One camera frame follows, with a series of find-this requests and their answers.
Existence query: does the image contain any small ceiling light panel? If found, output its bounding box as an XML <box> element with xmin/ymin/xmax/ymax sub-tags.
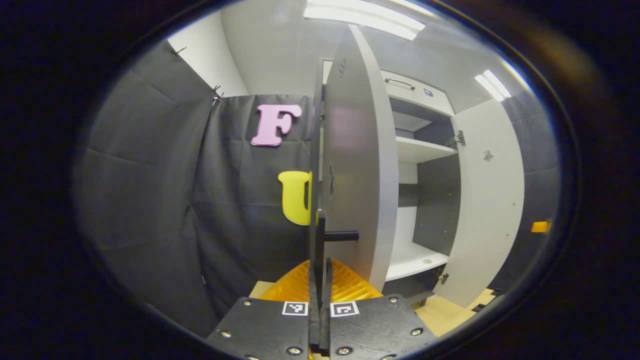
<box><xmin>474</xmin><ymin>70</ymin><xmax>512</xmax><ymax>102</ymax></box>

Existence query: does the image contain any large ceiling light panel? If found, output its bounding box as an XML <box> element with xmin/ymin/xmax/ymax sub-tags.
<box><xmin>303</xmin><ymin>0</ymin><xmax>426</xmax><ymax>41</ymax></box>

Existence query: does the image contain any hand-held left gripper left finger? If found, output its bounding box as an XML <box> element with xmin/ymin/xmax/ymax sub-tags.
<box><xmin>206</xmin><ymin>260</ymin><xmax>320</xmax><ymax>360</ymax></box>

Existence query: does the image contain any beige double-door shoe cabinet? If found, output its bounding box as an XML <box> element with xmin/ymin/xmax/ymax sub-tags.
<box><xmin>320</xmin><ymin>59</ymin><xmax>463</xmax><ymax>306</ymax></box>

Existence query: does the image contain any beige cabinet drawer front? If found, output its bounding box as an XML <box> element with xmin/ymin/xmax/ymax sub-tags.
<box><xmin>380</xmin><ymin>69</ymin><xmax>456</xmax><ymax>117</ymax></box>

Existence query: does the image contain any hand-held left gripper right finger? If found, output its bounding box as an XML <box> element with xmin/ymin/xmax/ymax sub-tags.
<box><xmin>322</xmin><ymin>257</ymin><xmax>440</xmax><ymax>360</ymax></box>

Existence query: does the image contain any beige shoe cabinet door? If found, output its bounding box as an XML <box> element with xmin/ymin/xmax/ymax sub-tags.
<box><xmin>432</xmin><ymin>99</ymin><xmax>526</xmax><ymax>308</ymax></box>
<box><xmin>309</xmin><ymin>25</ymin><xmax>399</xmax><ymax>293</ymax></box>

